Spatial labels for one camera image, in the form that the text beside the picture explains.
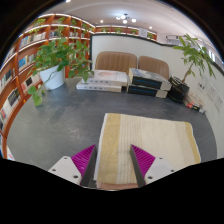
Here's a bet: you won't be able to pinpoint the tall plant in black pot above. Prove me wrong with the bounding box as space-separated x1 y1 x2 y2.
167 33 216 104

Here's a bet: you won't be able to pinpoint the tan upholstered chair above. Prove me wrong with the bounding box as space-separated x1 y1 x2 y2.
137 55 170 80
94 50 138 74

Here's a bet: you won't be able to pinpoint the clear acrylic sign stand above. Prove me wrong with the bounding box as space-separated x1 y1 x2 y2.
196 78 210 96

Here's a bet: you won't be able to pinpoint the white wall socket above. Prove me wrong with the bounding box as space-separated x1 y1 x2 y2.
206 85 218 102
215 95 224 113

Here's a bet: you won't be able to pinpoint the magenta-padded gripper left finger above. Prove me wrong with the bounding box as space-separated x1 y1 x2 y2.
48 144 98 188

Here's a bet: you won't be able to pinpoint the dark blue book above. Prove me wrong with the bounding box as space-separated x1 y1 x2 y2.
126 83 169 99

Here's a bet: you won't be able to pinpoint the recessed ceiling lights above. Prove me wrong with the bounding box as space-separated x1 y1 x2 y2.
64 0 154 30

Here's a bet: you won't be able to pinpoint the red book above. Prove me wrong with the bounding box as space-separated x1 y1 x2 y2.
185 102 205 114

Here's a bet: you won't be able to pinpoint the dark book with grey cover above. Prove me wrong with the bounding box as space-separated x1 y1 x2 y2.
128 67 173 92

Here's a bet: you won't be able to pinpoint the large white book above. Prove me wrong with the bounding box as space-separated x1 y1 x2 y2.
87 69 129 88

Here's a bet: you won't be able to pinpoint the ceiling lamp cluster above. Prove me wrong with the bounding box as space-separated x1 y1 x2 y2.
115 13 138 25

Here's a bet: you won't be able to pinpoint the thin white book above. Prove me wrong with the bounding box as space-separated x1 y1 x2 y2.
75 81 123 94

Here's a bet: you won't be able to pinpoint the beige striped towel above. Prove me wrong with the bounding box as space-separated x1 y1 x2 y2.
93 112 202 191

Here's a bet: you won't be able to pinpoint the orange wooden bookshelf unit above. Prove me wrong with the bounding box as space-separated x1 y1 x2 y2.
0 13 158 159

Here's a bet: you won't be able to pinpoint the leafy plant in white pot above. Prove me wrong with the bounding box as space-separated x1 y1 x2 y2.
27 37 95 107

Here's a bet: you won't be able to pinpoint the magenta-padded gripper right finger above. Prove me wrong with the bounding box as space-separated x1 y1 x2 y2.
129 144 177 188

